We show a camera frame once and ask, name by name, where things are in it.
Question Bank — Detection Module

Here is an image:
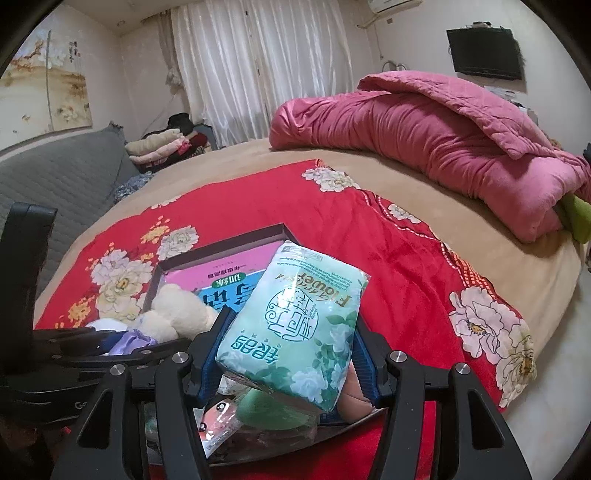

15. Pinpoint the green floral tissue packet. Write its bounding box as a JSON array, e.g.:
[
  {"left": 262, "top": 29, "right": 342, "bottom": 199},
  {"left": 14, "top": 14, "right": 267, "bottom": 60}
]
[{"left": 215, "top": 241, "right": 372, "bottom": 413}]

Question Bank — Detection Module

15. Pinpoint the beige bed sheet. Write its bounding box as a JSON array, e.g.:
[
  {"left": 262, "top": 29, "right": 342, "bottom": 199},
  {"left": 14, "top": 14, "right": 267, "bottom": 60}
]
[{"left": 32, "top": 136, "right": 587, "bottom": 416}]

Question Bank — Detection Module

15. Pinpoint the cream plush toy purple dress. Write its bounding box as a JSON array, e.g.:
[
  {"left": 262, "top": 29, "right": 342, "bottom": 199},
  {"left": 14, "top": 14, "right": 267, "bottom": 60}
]
[{"left": 108, "top": 283, "right": 220, "bottom": 356}]

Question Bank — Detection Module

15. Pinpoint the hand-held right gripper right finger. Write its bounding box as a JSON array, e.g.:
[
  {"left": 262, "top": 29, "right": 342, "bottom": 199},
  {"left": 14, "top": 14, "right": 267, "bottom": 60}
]
[{"left": 353, "top": 318, "right": 532, "bottom": 480}]

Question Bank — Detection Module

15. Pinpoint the peach makeup sponge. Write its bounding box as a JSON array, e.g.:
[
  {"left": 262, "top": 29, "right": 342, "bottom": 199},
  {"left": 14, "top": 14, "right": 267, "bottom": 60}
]
[{"left": 339, "top": 362, "right": 375, "bottom": 418}]

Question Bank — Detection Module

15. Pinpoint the green makeup sponge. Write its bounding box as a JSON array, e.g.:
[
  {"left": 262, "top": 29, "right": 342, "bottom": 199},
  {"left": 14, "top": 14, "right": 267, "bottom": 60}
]
[{"left": 235, "top": 388, "right": 319, "bottom": 430}]

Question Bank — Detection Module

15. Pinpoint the blue patterned cloth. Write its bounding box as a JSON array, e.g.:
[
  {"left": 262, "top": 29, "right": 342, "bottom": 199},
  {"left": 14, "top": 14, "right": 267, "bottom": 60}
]
[{"left": 113, "top": 172, "right": 155, "bottom": 204}]

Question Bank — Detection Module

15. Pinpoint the dark clothing pile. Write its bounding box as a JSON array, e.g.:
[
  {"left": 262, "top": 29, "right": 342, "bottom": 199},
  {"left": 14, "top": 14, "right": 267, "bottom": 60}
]
[{"left": 166, "top": 112, "right": 220, "bottom": 160}]

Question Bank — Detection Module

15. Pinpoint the grey quilted headboard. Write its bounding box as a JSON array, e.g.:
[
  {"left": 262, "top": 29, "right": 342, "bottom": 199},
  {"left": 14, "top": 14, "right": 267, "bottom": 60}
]
[{"left": 0, "top": 122, "right": 141, "bottom": 296}]

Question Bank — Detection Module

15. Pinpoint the black wall television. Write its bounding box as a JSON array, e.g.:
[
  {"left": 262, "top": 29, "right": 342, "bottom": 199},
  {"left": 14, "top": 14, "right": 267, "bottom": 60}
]
[{"left": 445, "top": 27, "right": 523, "bottom": 81}]

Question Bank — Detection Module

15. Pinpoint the green cloth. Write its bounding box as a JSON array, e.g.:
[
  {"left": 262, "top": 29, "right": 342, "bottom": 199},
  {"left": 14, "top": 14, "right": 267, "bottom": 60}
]
[{"left": 554, "top": 193, "right": 591, "bottom": 243}]

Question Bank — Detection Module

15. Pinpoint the red floral blanket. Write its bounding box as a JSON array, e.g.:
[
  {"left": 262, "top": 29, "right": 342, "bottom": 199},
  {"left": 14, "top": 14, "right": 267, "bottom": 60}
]
[{"left": 34, "top": 159, "right": 539, "bottom": 480}]

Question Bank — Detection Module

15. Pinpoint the white air conditioner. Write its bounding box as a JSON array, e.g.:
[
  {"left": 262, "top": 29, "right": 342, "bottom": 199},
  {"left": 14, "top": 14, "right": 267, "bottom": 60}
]
[{"left": 367, "top": 0, "right": 423, "bottom": 14}]

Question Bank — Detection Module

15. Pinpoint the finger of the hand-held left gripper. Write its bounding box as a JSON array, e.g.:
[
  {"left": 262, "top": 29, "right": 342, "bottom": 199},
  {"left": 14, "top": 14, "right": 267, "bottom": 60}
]
[
  {"left": 33, "top": 325, "right": 125, "bottom": 356},
  {"left": 55, "top": 348, "right": 160, "bottom": 370}
]

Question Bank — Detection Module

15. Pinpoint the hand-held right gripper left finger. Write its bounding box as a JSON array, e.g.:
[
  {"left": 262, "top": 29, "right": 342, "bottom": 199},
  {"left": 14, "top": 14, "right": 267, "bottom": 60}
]
[{"left": 51, "top": 307, "right": 236, "bottom": 480}]

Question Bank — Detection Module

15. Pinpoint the white curtain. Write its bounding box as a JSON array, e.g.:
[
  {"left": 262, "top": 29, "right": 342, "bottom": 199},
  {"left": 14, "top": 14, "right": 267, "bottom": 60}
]
[{"left": 157, "top": 2, "right": 370, "bottom": 151}]

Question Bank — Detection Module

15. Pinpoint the yellow white wet wipes packet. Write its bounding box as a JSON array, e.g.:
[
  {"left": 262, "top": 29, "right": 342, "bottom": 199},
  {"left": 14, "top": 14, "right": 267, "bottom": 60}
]
[{"left": 196, "top": 399, "right": 245, "bottom": 457}]

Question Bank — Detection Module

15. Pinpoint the pink quilt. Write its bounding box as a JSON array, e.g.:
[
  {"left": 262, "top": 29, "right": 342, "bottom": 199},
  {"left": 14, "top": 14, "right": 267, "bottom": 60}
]
[{"left": 269, "top": 70, "right": 591, "bottom": 244}]

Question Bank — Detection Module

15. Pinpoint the wall painting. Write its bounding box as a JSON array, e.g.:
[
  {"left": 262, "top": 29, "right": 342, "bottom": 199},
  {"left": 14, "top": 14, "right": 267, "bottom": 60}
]
[{"left": 0, "top": 16, "right": 93, "bottom": 153}]

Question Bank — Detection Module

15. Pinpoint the pink folded blanket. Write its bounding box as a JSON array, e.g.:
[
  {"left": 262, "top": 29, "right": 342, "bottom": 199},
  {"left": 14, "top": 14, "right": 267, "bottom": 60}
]
[{"left": 129, "top": 140, "right": 192, "bottom": 165}]

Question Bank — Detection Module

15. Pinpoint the dark cardboard box pink inside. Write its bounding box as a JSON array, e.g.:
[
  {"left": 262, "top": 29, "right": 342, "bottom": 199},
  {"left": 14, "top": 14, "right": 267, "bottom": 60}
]
[{"left": 141, "top": 223, "right": 389, "bottom": 464}]

